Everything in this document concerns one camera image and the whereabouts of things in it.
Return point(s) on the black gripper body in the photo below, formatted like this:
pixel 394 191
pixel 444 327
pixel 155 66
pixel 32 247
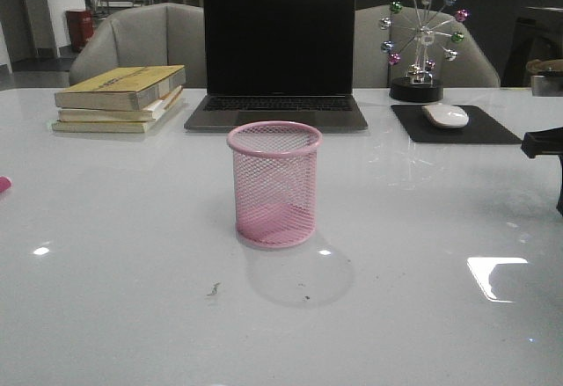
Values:
pixel 560 199

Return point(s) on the grey armchair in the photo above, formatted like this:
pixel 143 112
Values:
pixel 370 69
pixel 151 35

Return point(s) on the black mouse pad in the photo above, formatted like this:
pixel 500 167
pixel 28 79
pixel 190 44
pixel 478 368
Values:
pixel 482 128

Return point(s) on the top yellow book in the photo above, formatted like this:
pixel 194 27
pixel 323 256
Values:
pixel 123 89

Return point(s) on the white computer mouse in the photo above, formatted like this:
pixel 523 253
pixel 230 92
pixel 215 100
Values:
pixel 445 116

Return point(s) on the pink mesh pen holder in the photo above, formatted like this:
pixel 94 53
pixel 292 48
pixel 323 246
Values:
pixel 275 173

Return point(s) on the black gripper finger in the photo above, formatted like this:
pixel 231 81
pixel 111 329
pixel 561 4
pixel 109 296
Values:
pixel 543 143

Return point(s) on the bottom cream book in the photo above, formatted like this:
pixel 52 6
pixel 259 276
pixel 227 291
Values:
pixel 105 127

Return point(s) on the cream book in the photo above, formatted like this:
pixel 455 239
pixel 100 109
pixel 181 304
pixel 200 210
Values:
pixel 152 112
pixel 105 127

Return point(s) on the grey open laptop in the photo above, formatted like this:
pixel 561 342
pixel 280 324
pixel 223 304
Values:
pixel 279 60

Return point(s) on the red bin in background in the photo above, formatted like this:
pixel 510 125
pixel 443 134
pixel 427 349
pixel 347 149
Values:
pixel 80 28

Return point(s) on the middle cream book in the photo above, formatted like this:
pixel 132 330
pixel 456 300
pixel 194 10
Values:
pixel 152 112

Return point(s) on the ferris wheel desk ornament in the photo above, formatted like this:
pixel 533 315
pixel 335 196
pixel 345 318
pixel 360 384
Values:
pixel 414 32

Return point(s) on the left grey armchair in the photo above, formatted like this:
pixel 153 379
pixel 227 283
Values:
pixel 151 35

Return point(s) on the right grey armchair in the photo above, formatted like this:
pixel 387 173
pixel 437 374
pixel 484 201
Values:
pixel 370 69

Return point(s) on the pink highlighter pen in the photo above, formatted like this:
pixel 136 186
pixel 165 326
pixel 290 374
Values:
pixel 5 184

